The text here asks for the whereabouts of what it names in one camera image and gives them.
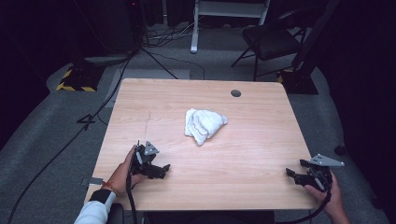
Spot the person's left hand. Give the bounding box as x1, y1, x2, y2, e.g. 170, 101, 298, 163
105, 146, 148, 196

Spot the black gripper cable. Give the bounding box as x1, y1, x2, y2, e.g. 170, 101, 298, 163
275, 189, 332, 224
125, 146, 139, 224

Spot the thin black floor cable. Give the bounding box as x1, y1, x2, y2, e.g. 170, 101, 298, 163
139, 46, 206, 81

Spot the white towel with coloured stitching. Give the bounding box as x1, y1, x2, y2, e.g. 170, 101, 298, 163
184, 107, 229, 147

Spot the black equipment cabinet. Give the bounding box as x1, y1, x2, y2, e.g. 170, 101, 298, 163
74, 0, 145, 64

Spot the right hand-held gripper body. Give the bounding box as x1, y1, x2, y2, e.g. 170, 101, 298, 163
303, 152, 346, 192

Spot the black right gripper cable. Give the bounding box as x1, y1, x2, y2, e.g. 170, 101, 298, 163
275, 189, 332, 224

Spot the bundle of floor cables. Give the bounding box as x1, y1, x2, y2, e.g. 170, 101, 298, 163
141, 21, 202, 49

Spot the red string bracelet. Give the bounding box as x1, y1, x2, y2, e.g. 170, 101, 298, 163
100, 180, 120, 196

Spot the person's right hand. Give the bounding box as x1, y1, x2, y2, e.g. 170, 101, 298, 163
304, 173, 347, 217

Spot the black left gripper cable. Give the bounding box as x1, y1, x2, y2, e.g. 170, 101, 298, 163
125, 146, 139, 224

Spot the black caster wheel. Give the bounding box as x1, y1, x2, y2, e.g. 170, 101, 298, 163
333, 142, 347, 157

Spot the black yellow striped stand base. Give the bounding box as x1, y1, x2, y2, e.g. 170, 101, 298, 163
276, 67, 319, 95
55, 63, 106, 93

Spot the white metal stand frame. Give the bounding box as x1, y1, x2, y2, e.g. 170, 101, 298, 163
189, 0, 272, 55

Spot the long black floor cable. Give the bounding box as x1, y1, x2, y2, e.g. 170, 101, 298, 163
7, 54, 134, 224

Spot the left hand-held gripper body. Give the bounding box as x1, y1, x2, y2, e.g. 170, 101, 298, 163
130, 140, 161, 176

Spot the black folding chair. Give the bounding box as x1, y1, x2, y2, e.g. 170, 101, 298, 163
230, 8, 308, 82

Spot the grey tape piece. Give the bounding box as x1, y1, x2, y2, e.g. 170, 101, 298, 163
80, 176, 104, 187

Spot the black slanted stand post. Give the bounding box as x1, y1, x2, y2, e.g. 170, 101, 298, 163
291, 0, 341, 73

